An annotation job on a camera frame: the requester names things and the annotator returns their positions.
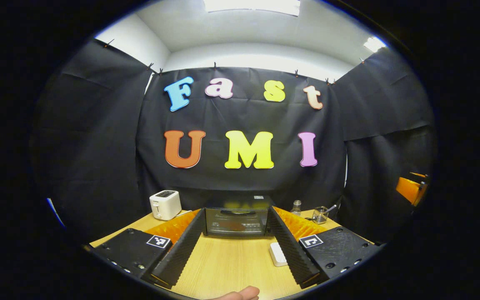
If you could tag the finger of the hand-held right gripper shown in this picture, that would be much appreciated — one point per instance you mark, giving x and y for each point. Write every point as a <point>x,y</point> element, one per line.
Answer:
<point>406,189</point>

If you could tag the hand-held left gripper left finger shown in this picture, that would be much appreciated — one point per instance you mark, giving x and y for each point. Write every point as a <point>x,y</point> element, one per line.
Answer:
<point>183,250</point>

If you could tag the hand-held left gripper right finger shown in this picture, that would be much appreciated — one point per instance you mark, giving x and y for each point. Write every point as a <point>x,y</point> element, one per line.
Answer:
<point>294,252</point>

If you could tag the black electric oven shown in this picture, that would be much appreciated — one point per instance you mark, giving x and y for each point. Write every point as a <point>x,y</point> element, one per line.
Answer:
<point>215,218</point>

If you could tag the brown meat steak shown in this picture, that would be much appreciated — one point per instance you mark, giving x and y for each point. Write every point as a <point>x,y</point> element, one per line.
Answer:
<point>231,225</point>

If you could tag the white rectangular plate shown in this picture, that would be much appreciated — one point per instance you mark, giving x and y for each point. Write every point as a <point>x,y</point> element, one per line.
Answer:
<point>277,254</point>

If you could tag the clear glass bottle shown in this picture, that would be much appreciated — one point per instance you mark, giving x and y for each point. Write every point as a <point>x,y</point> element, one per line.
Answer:
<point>296,208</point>

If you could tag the metal mesh holder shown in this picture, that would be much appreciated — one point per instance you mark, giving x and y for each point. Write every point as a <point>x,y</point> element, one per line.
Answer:
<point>319,216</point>

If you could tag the white toaster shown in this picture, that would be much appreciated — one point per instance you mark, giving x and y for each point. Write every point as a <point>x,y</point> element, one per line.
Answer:
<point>165,205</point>

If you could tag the metal spoon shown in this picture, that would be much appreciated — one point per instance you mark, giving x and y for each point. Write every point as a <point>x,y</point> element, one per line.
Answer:
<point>331,208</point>

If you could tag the black backdrop cloth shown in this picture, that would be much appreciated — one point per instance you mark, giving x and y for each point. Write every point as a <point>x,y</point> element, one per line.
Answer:
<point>244,116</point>

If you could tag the small ceiling light panel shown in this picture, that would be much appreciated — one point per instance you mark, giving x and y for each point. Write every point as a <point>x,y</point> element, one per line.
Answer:
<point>374,43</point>

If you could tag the large ceiling light panel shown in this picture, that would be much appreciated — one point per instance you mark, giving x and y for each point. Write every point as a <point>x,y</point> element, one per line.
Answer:
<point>252,6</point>

